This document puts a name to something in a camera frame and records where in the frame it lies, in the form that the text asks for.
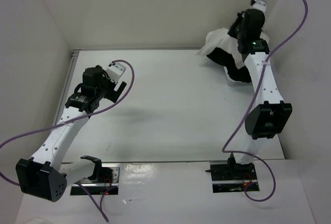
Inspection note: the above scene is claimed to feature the white skirt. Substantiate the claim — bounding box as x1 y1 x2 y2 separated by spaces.
195 27 270 70

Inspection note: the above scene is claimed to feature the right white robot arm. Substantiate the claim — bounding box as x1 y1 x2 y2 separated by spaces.
226 8 292 180

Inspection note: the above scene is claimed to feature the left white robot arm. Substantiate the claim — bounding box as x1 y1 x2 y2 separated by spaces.
16 63 127 202

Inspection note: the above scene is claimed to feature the black skirt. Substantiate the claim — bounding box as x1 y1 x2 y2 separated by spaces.
206 14 269 84

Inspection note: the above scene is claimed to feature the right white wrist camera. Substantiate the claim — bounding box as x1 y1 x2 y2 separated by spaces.
250 0 267 13

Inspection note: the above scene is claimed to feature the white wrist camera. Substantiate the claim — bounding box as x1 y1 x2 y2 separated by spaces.
106 63 126 84
250 0 267 13

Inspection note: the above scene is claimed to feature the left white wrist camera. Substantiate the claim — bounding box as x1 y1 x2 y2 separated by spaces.
106 63 126 84

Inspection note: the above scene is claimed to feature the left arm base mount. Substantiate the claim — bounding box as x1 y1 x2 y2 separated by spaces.
79 163 121 196

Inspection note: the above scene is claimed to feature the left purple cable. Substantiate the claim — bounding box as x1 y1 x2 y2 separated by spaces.
0 59 136 222

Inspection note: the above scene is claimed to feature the purple cable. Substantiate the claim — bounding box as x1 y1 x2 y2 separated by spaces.
222 0 309 202
0 59 136 222

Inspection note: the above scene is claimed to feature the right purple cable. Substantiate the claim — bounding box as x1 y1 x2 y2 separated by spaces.
222 0 309 202

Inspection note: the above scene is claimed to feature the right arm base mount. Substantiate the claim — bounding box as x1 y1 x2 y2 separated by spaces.
205 155 260 193

